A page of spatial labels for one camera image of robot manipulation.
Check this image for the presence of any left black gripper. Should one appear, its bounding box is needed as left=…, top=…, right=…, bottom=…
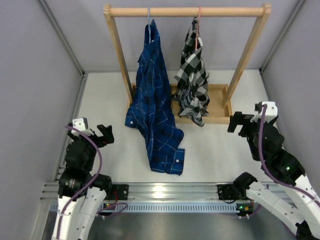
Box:
left=68, top=124, right=114, bottom=171

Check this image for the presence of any blue plaid shirt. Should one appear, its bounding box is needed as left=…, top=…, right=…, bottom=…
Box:
left=125, top=20, right=185, bottom=176

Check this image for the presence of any light blue hanger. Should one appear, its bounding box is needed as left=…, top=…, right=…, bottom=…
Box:
left=147, top=7, right=152, bottom=44

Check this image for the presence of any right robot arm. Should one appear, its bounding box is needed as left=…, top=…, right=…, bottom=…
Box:
left=227, top=108, right=320, bottom=240

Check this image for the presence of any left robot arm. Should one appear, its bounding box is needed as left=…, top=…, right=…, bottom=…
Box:
left=51, top=119, right=115, bottom=240

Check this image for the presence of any black white checkered shirt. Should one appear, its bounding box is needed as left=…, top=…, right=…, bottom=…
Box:
left=171, top=17, right=210, bottom=127

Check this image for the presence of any pink hanger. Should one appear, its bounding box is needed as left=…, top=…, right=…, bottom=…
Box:
left=195, top=5, right=202, bottom=52

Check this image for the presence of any wooden clothes rack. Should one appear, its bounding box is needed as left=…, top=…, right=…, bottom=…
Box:
left=103, top=3, right=272, bottom=124

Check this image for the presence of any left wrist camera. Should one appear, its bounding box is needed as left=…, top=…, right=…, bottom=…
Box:
left=72, top=117, right=93, bottom=136

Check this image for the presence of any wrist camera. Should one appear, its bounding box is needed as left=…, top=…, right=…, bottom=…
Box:
left=72, top=117, right=93, bottom=136
left=250, top=101, right=278, bottom=123

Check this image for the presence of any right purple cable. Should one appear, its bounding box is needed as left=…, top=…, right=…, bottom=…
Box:
left=257, top=104, right=320, bottom=203

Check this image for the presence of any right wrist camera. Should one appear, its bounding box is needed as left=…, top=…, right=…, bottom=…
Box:
left=250, top=101, right=278, bottom=123

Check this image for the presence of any aluminium mounting rail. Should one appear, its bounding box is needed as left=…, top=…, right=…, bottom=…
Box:
left=39, top=181, right=301, bottom=203

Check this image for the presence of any grey slotted cable duct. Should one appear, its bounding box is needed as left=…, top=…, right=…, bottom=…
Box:
left=98, top=202, right=253, bottom=214

